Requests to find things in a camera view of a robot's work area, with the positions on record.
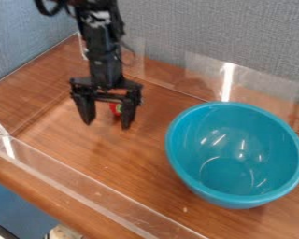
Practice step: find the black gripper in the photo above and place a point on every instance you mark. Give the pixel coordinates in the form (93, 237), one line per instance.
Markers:
(105, 85)

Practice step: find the red toy strawberry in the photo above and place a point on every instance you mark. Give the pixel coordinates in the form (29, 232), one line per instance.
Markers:
(115, 108)

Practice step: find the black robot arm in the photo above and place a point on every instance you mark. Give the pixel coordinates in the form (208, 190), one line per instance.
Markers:
(101, 29)

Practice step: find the blue plastic bowl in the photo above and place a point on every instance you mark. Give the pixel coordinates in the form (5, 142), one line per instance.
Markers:
(234, 153)

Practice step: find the clear acrylic left barrier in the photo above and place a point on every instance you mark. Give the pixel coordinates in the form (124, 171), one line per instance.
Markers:
(21, 49)

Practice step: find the clear acrylic barrier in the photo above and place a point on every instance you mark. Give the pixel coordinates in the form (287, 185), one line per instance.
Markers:
(22, 159)
(21, 49)
(211, 80)

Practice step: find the clear acrylic back barrier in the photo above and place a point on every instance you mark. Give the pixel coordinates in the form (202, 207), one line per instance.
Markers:
(211, 80)

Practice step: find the clear acrylic front barrier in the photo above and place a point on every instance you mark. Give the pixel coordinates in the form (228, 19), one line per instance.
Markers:
(22, 159)

